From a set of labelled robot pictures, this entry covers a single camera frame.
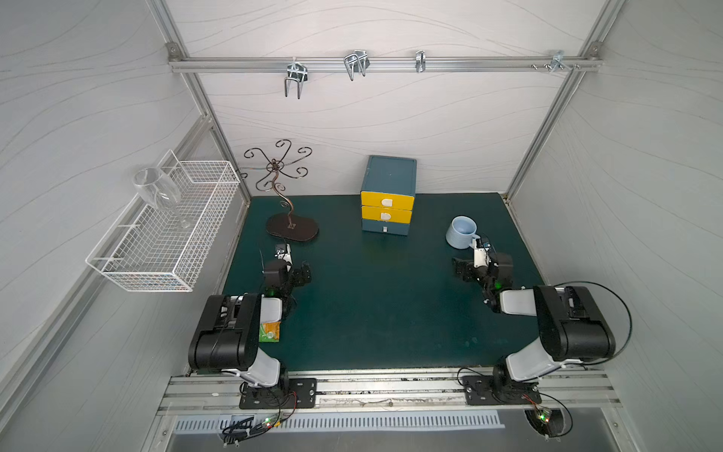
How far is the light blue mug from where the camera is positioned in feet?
3.34

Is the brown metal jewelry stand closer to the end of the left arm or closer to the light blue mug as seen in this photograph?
the end of the left arm

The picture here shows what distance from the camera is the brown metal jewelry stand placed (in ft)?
2.81

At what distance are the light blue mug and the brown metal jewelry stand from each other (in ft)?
1.72
